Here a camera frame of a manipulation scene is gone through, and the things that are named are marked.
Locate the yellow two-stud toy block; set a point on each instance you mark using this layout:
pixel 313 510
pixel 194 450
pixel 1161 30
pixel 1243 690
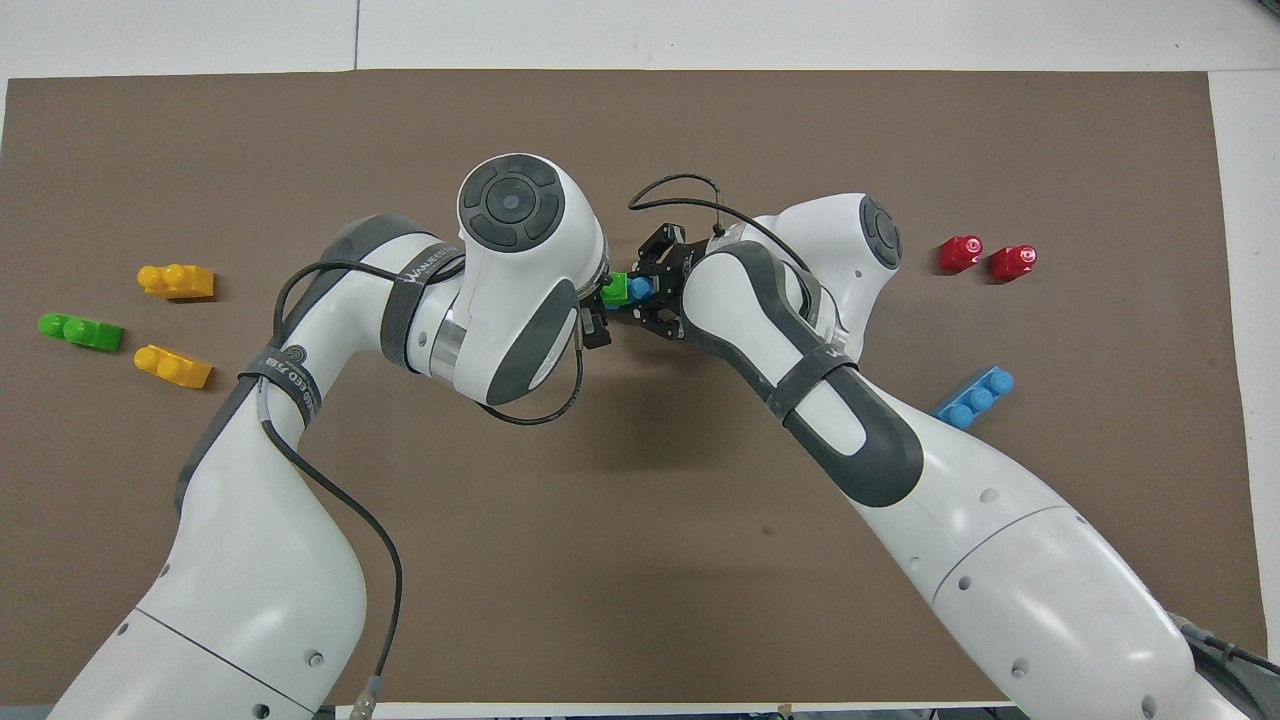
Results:
pixel 172 366
pixel 177 282

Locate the red single-stud toy block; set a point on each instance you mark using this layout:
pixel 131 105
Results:
pixel 1012 263
pixel 960 253

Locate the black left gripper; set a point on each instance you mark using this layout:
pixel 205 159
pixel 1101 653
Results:
pixel 585 312

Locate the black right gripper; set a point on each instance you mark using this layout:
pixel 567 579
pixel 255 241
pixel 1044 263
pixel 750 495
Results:
pixel 672 280

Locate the brown table mat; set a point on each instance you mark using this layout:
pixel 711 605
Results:
pixel 640 550

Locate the blue three-stud toy block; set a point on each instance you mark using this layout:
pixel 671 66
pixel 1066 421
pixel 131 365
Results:
pixel 640 290
pixel 980 395

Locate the green two-stud toy block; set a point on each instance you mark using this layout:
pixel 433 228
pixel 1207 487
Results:
pixel 616 290
pixel 80 331

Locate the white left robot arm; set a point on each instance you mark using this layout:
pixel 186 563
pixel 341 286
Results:
pixel 250 600

